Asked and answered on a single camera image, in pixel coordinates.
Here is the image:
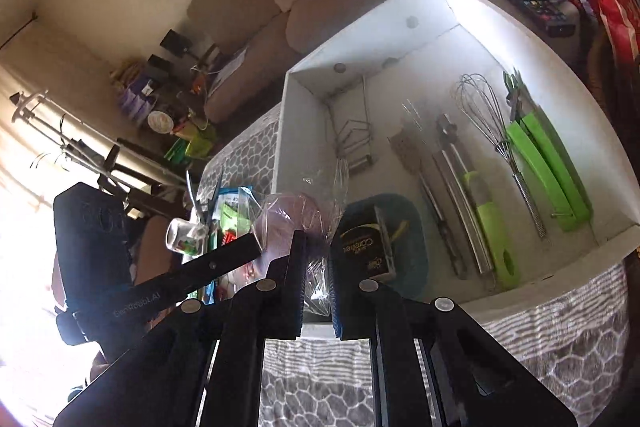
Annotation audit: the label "sheer curtain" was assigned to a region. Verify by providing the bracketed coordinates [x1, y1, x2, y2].
[0, 52, 166, 408]

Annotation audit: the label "green handled tongs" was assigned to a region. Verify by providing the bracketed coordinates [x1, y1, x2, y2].
[501, 68, 595, 233]

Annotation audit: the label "glass cup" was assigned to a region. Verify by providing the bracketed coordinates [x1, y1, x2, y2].
[165, 217, 208, 258]

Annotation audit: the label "black remote with coloured buttons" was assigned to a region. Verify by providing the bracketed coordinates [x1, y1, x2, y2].
[492, 0, 576, 38]

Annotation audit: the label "round tin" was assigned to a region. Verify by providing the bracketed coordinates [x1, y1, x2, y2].
[147, 111, 175, 135]

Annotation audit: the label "white papers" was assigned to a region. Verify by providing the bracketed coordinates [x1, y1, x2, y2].
[212, 49, 251, 82]

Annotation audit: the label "wire potato masher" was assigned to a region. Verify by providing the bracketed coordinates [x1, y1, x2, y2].
[327, 74, 376, 175]

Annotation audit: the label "black speaker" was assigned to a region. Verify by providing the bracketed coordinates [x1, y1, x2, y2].
[161, 29, 193, 58]

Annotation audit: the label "clear plastic bag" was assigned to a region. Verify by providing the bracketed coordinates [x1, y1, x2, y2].
[252, 154, 351, 323]

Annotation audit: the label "white coat rack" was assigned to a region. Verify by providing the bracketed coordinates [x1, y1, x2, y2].
[10, 89, 196, 202]

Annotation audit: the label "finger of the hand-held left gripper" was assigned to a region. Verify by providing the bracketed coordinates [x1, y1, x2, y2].
[169, 233, 263, 296]

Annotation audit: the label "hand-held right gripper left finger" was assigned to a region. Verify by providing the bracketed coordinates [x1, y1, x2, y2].
[52, 231, 308, 427]

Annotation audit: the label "steel whisk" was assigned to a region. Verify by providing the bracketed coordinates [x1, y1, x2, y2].
[452, 73, 548, 242]

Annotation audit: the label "small black box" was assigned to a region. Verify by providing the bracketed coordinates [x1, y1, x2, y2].
[339, 205, 398, 284]

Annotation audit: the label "stack of purple boxes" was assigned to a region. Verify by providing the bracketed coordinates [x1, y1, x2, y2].
[117, 62, 161, 122]

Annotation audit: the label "white cardboard box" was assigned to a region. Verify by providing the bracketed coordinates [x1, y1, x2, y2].
[272, 0, 640, 340]

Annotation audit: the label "green plastic bags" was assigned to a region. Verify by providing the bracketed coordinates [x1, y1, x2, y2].
[165, 122, 218, 162]

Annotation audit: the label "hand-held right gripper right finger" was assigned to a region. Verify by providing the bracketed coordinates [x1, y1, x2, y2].
[327, 233, 579, 427]

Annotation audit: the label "metal scissors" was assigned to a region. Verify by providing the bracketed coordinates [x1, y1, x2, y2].
[184, 166, 225, 230]

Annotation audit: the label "beige sofa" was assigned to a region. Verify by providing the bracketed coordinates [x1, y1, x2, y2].
[187, 0, 481, 125]

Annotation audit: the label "wicker basket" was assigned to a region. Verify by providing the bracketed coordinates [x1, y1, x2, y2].
[582, 19, 640, 128]

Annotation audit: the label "metal slotted spatula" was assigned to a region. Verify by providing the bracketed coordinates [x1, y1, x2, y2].
[387, 104, 471, 282]

